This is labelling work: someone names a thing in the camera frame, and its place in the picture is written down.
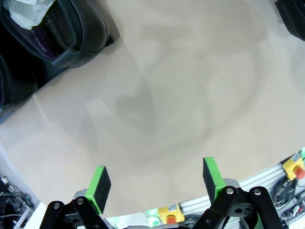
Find white paper shoe stuffing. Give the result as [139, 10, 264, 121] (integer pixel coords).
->
[3, 0, 57, 31]

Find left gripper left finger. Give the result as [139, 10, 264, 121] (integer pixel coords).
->
[45, 164, 112, 229]

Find aluminium table frame rail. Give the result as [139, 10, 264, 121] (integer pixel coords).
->
[106, 147, 305, 229]

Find black leather shoe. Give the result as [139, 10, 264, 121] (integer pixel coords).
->
[274, 0, 305, 42]
[0, 54, 39, 118]
[0, 0, 113, 69]

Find yellow emergency stop box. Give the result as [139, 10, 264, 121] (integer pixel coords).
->
[283, 156, 305, 181]
[158, 203, 185, 225]

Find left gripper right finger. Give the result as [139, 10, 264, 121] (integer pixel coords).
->
[194, 156, 284, 229]

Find tangled black cables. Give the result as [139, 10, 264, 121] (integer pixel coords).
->
[0, 176, 37, 229]
[271, 177, 305, 229]

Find black shoe stand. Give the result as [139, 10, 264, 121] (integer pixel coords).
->
[0, 0, 115, 120]

